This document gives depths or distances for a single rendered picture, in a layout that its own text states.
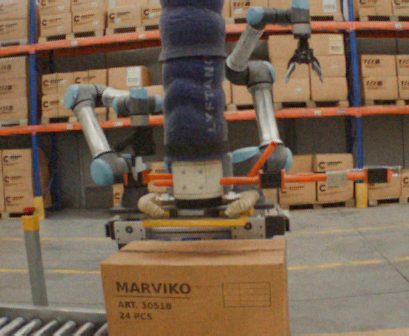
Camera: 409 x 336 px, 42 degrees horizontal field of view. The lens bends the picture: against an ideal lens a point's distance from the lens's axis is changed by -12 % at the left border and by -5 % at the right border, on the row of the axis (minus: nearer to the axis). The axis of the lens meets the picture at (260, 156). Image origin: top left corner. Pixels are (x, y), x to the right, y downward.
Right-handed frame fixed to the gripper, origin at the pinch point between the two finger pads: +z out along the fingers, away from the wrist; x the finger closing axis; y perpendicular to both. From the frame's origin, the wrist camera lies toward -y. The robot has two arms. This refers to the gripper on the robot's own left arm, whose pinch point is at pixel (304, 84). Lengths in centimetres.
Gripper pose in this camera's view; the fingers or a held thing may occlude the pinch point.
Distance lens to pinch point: 231.7
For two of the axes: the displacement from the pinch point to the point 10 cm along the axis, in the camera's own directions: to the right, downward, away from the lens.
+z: 0.5, 10.0, 0.5
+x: 10.0, -0.5, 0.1
